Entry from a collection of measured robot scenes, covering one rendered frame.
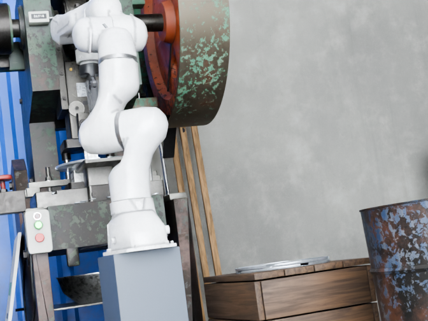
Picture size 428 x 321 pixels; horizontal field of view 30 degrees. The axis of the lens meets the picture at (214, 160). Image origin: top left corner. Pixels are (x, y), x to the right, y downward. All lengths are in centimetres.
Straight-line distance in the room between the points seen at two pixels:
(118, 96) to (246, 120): 222
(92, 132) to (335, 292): 82
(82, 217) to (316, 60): 227
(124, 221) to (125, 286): 17
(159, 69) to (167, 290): 145
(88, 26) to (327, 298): 103
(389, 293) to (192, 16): 121
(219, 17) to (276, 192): 177
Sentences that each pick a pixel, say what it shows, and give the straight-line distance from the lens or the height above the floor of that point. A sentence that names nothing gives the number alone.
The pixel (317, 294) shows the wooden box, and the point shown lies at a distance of 230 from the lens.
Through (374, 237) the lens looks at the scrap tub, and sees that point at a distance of 204.
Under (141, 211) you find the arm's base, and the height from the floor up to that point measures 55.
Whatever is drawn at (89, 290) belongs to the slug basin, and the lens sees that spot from 280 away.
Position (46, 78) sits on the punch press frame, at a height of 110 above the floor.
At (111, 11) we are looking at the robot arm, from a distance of 241.
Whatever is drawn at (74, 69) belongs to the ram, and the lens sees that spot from 294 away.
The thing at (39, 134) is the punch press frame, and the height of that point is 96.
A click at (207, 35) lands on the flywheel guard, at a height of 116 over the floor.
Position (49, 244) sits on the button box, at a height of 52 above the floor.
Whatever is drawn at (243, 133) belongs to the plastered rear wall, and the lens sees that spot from 435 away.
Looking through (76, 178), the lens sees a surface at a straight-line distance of 290.
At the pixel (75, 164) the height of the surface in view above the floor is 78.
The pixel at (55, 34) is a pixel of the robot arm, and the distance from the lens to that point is 272.
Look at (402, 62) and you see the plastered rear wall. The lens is 486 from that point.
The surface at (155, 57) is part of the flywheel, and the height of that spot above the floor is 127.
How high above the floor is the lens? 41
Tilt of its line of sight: 7 degrees up
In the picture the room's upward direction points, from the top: 8 degrees counter-clockwise
